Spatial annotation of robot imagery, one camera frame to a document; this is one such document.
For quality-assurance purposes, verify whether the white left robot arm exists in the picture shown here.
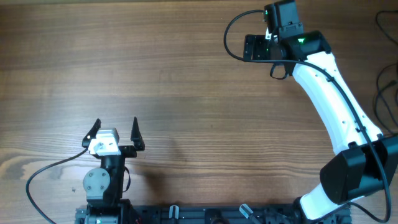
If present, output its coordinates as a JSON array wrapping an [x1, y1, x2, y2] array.
[[75, 118, 145, 224]]

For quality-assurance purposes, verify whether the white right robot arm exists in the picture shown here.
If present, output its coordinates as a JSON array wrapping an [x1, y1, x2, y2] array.
[[243, 1, 397, 223]]

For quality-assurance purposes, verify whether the separated black usb cable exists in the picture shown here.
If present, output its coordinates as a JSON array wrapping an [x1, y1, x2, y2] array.
[[375, 9, 398, 44]]

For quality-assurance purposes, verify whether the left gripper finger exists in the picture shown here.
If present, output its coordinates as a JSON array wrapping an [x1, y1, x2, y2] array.
[[131, 117, 145, 151], [81, 118, 101, 148]]

